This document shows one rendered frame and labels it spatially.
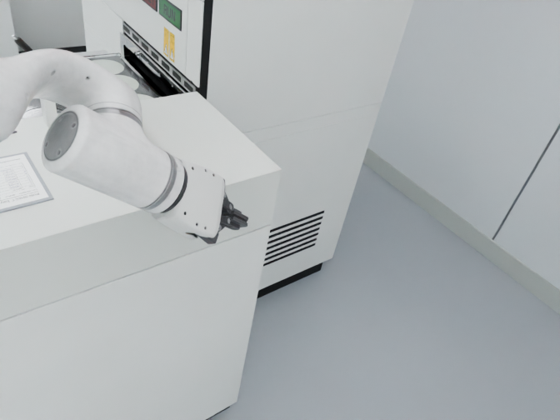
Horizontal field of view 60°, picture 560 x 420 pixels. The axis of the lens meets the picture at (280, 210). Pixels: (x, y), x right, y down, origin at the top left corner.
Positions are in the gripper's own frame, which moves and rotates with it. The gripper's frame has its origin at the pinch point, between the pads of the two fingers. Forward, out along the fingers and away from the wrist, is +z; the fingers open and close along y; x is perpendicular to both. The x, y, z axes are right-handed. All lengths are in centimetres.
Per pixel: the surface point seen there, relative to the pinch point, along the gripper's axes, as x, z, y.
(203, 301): -24.7, 22.7, 9.8
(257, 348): -58, 91, 16
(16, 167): -32.9, -19.9, -5.9
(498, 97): 19, 143, -99
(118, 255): -19.9, -5.5, 6.6
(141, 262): -20.1, -0.2, 6.5
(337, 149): -21, 73, -49
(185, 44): -28, 7, -48
